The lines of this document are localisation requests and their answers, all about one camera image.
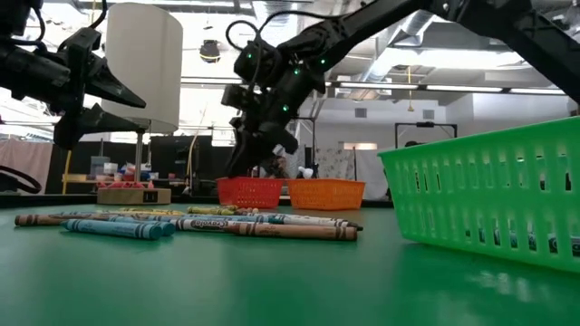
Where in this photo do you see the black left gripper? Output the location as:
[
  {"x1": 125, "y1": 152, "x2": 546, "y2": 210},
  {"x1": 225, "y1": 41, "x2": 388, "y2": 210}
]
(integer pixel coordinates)
[{"x1": 53, "y1": 27, "x2": 151, "y2": 150}]

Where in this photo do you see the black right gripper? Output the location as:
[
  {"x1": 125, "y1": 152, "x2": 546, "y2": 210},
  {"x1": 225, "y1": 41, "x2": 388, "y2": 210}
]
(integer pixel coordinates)
[{"x1": 225, "y1": 58, "x2": 328, "y2": 178}]

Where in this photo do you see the red plastic basket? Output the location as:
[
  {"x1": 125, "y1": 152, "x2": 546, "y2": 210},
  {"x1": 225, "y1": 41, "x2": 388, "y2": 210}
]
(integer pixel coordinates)
[{"x1": 216, "y1": 176, "x2": 285, "y2": 210}]

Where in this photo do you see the person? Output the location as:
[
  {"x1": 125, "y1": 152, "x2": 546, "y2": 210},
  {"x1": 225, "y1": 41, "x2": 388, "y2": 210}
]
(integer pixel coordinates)
[{"x1": 265, "y1": 156, "x2": 291, "y2": 180}]

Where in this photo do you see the translucent storage box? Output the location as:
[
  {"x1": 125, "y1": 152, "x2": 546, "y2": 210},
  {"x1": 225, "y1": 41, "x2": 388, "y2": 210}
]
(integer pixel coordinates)
[{"x1": 90, "y1": 156, "x2": 112, "y2": 178}]

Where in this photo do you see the patterned white cloth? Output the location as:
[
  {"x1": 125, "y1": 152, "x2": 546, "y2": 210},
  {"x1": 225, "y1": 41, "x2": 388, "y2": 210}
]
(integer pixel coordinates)
[{"x1": 315, "y1": 148, "x2": 357, "y2": 181}]

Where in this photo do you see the orange plastic basket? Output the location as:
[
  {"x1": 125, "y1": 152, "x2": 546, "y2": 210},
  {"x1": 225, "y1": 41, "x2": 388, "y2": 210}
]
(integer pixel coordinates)
[{"x1": 285, "y1": 178, "x2": 366, "y2": 212}]

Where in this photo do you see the black partition panel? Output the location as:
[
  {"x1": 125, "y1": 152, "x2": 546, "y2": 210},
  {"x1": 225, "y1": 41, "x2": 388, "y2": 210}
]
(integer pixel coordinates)
[{"x1": 149, "y1": 134, "x2": 239, "y2": 197}]

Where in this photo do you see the wooden lamp base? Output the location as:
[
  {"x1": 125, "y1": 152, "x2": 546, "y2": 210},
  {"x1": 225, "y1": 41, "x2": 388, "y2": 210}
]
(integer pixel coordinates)
[{"x1": 96, "y1": 187, "x2": 172, "y2": 206}]

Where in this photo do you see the pink cloth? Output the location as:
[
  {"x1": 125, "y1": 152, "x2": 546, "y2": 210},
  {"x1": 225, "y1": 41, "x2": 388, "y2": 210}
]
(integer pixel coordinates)
[{"x1": 0, "y1": 138, "x2": 54, "y2": 191}]

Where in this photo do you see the yellow ceiling pendant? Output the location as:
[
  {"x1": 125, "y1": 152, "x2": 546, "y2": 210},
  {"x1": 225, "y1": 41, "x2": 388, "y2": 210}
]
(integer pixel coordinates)
[{"x1": 406, "y1": 66, "x2": 416, "y2": 113}]

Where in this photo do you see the green plastic basket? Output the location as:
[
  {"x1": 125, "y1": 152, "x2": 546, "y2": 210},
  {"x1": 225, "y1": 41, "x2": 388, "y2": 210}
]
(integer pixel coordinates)
[{"x1": 376, "y1": 116, "x2": 580, "y2": 275}]

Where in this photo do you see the black metal frame stand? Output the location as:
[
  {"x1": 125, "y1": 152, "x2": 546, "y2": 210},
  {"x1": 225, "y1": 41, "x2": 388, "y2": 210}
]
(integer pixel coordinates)
[
  {"x1": 294, "y1": 116, "x2": 317, "y2": 178},
  {"x1": 394, "y1": 120, "x2": 459, "y2": 151}
]

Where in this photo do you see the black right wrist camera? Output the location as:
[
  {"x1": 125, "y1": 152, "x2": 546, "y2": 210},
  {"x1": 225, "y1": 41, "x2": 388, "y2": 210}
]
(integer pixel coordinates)
[{"x1": 220, "y1": 83, "x2": 254, "y2": 111}]

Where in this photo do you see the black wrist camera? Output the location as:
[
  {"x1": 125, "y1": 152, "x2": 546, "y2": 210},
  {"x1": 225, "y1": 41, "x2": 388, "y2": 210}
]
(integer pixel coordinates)
[
  {"x1": 0, "y1": 0, "x2": 44, "y2": 37},
  {"x1": 220, "y1": 83, "x2": 254, "y2": 111}
]

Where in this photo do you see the black cable loop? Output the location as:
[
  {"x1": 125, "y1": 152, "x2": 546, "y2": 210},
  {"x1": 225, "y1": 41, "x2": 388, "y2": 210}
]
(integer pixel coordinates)
[{"x1": 0, "y1": 165, "x2": 44, "y2": 195}]

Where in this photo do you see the black ceiling dome camera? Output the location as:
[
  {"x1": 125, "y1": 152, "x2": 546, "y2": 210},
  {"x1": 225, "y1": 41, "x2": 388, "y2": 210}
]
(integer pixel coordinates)
[{"x1": 198, "y1": 39, "x2": 222, "y2": 64}]

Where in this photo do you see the black table frame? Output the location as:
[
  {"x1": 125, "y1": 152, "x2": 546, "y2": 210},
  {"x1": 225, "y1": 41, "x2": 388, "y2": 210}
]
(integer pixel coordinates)
[{"x1": 0, "y1": 193, "x2": 395, "y2": 210}]

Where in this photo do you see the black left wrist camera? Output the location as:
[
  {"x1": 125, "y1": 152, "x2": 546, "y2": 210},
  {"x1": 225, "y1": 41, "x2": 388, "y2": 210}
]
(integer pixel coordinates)
[{"x1": 0, "y1": 0, "x2": 44, "y2": 37}]

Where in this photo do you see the ceiling light rail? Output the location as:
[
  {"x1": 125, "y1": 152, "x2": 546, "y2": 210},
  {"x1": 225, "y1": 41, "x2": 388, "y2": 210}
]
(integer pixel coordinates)
[{"x1": 180, "y1": 76, "x2": 580, "y2": 97}]

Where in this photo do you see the grey rectangular air duct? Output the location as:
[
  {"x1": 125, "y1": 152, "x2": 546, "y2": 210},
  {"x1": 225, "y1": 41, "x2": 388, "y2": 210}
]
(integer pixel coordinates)
[{"x1": 434, "y1": 20, "x2": 527, "y2": 52}]

